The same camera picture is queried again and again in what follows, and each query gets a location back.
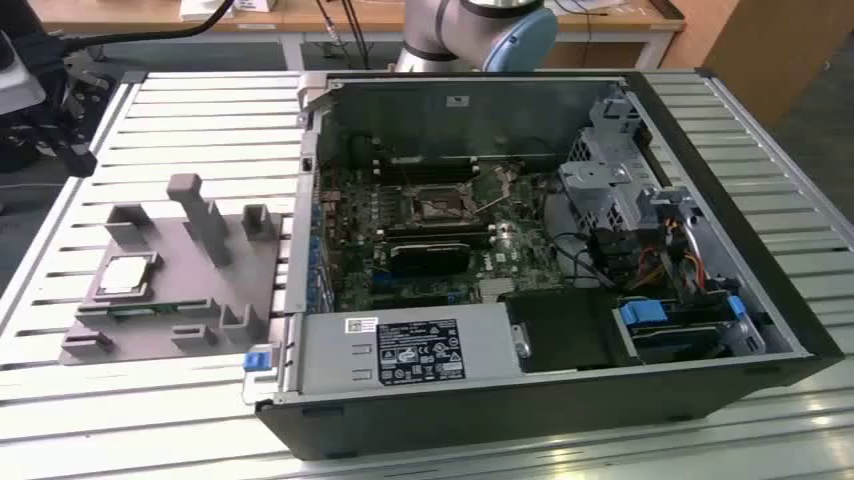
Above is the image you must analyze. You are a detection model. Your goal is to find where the grey parts rack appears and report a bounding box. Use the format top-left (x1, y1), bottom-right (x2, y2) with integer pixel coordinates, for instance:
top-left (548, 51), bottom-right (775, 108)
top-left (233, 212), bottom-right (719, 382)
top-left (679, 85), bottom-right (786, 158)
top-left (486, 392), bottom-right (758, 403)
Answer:
top-left (57, 173), bottom-right (295, 366)

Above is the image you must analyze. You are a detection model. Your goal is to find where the black graphics card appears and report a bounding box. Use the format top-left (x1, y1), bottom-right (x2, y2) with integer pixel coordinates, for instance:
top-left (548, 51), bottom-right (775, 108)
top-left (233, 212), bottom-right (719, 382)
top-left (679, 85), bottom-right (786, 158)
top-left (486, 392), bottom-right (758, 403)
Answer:
top-left (388, 242), bottom-right (472, 275)

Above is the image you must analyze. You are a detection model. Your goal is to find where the black RAM slot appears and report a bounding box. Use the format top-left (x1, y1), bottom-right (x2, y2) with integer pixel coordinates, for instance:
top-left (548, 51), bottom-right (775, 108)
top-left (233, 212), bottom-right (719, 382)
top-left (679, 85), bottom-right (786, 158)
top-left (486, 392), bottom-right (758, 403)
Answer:
top-left (390, 168), bottom-right (483, 185)
top-left (390, 155), bottom-right (483, 172)
top-left (383, 225), bottom-right (492, 239)
top-left (384, 234), bottom-right (494, 248)

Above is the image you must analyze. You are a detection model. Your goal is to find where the black wire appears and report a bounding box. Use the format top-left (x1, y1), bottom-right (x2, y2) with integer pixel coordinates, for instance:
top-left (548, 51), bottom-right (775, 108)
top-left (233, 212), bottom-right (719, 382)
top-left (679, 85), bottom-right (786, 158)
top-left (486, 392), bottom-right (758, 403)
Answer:
top-left (551, 231), bottom-right (619, 291)

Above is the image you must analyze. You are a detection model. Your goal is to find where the grey power supply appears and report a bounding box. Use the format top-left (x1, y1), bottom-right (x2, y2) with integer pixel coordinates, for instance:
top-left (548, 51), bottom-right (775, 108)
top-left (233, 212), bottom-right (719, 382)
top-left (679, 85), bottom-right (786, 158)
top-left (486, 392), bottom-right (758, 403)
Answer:
top-left (296, 305), bottom-right (526, 394)

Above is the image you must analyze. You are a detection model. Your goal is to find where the black power supply label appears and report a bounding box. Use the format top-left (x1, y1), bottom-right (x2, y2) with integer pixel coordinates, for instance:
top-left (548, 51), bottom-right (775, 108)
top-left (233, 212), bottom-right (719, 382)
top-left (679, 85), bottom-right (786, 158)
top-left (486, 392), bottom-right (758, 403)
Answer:
top-left (376, 317), bottom-right (468, 386)

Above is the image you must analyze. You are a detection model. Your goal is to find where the silver disk bay cage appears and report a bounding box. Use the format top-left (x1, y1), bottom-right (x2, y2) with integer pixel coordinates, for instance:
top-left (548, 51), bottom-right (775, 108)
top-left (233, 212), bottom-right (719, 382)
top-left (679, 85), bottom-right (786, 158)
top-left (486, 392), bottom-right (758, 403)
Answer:
top-left (558, 94), bottom-right (659, 236)

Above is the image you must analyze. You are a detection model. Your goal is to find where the green motherboard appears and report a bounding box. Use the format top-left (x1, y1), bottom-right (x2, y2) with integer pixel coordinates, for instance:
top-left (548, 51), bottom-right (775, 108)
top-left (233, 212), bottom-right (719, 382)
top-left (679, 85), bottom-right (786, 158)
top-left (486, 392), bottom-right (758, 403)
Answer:
top-left (316, 159), bottom-right (575, 314)

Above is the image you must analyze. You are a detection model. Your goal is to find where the black plastic shroud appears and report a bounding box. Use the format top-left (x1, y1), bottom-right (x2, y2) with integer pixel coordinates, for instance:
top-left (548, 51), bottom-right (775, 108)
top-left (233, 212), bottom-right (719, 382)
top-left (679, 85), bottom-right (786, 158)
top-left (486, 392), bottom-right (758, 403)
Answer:
top-left (503, 289), bottom-right (642, 374)

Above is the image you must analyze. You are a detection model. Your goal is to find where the silver CPU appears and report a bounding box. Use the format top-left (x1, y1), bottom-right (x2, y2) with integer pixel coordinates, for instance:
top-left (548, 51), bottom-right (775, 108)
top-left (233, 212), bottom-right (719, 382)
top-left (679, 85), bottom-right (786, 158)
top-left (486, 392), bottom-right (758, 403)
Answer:
top-left (97, 254), bottom-right (157, 297)

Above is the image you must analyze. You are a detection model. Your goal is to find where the CPU socket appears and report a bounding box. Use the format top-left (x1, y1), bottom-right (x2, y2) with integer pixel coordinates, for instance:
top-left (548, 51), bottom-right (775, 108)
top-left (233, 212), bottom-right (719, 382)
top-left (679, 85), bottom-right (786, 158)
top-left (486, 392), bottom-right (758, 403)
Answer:
top-left (410, 184), bottom-right (479, 227)

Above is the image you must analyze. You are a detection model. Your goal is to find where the brown wooden cabinet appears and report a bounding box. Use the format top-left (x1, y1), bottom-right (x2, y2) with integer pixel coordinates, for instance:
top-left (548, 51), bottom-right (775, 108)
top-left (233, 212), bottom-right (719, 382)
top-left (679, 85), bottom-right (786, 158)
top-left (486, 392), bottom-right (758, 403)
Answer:
top-left (666, 0), bottom-right (854, 146)

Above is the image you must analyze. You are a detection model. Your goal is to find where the wooden desk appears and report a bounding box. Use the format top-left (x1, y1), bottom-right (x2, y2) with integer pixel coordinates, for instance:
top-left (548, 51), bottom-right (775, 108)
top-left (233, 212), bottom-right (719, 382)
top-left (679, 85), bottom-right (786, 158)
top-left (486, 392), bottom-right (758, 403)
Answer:
top-left (39, 0), bottom-right (687, 71)

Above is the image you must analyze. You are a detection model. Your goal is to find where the metal socket cover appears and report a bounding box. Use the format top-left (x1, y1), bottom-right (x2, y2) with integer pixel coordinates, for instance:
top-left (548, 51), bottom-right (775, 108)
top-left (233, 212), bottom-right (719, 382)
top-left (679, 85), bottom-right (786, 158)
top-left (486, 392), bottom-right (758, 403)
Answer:
top-left (492, 158), bottom-right (530, 201)

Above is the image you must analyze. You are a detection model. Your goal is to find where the thin metal locking lever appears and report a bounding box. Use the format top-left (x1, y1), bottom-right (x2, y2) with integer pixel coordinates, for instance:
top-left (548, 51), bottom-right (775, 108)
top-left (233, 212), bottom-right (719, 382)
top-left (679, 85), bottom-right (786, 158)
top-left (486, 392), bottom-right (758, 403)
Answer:
top-left (466, 191), bottom-right (528, 215)

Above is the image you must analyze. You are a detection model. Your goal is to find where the orange and red wire bundle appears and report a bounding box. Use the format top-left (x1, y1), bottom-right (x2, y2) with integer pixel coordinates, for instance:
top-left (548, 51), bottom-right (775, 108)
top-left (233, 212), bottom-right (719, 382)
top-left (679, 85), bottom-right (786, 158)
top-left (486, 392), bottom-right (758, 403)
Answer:
top-left (636, 244), bottom-right (708, 296)

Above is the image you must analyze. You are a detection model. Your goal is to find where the black open PC case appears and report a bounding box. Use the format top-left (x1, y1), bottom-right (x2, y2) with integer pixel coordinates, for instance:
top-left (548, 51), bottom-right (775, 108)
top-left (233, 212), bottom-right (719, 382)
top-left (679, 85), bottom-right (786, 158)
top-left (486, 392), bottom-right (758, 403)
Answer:
top-left (255, 69), bottom-right (846, 462)

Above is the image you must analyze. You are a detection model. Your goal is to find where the thick black cable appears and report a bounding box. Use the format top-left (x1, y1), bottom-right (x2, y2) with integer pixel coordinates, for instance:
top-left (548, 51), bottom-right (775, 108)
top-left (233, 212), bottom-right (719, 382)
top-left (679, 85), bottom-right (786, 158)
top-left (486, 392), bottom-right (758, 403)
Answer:
top-left (56, 0), bottom-right (239, 51)

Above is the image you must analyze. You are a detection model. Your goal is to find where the silver chipset heatsink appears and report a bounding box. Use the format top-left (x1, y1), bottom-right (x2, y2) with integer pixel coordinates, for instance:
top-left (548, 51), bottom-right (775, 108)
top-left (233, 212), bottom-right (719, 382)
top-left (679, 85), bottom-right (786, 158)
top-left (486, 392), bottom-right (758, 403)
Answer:
top-left (478, 279), bottom-right (512, 304)

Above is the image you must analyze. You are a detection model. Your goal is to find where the blue case latch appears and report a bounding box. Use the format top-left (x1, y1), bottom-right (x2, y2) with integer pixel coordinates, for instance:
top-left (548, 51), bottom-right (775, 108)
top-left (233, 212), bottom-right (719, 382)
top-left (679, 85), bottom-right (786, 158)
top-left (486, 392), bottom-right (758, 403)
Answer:
top-left (244, 346), bottom-right (273, 374)

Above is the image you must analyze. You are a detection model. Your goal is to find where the green RAM stick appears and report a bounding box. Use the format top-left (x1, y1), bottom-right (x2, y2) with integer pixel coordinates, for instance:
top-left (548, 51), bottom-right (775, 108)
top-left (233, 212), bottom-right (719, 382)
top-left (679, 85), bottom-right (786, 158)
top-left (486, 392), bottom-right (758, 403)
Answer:
top-left (108, 301), bottom-right (209, 318)

